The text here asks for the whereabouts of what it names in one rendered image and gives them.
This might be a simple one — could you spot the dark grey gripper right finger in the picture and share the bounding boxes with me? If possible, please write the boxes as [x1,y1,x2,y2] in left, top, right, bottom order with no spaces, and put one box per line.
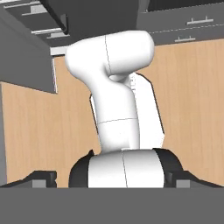
[165,170,224,189]

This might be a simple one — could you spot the white rounded column, black base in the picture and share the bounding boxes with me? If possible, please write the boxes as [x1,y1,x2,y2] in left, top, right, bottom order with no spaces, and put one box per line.
[64,30,186,189]

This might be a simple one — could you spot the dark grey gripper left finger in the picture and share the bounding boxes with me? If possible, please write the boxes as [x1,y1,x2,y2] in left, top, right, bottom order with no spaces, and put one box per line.
[0,171,58,189]

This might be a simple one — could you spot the silver bar drawer handle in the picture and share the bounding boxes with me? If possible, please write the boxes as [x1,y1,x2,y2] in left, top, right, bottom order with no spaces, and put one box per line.
[31,27,64,37]
[173,35,197,44]
[186,16,214,26]
[21,4,48,17]

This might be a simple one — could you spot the black appliance door handle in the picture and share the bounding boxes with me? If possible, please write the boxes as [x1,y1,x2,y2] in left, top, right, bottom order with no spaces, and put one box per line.
[59,13,70,36]

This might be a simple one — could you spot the grey upright panel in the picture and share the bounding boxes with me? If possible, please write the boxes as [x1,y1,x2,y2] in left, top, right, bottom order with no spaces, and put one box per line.
[0,83,9,187]

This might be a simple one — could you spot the dark grey appliance door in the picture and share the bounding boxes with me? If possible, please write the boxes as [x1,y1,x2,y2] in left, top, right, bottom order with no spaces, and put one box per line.
[39,0,142,47]

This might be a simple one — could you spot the grey drawer front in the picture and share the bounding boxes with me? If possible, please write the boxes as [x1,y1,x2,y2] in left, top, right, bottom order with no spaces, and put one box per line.
[0,0,51,19]
[17,13,71,47]
[136,1,224,33]
[149,24,224,46]

